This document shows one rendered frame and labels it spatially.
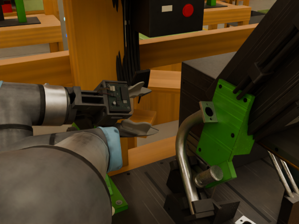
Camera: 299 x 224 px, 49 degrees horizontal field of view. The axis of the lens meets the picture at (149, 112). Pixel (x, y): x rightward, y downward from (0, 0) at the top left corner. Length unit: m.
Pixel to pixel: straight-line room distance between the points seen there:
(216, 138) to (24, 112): 0.46
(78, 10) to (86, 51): 0.11
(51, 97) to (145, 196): 0.51
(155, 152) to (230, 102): 0.50
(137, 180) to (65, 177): 0.87
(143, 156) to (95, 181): 0.98
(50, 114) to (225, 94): 0.42
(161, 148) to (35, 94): 0.74
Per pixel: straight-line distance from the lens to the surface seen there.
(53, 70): 1.00
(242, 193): 1.05
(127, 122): 0.66
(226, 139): 0.80
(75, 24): 0.89
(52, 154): 0.21
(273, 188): 1.09
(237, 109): 0.77
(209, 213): 0.87
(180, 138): 0.88
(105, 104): 0.60
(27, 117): 0.58
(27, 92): 0.58
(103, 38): 0.92
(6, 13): 7.49
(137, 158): 1.18
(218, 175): 0.80
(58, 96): 0.59
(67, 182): 0.18
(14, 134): 0.56
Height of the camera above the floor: 1.57
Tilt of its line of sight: 28 degrees down
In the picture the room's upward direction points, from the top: straight up
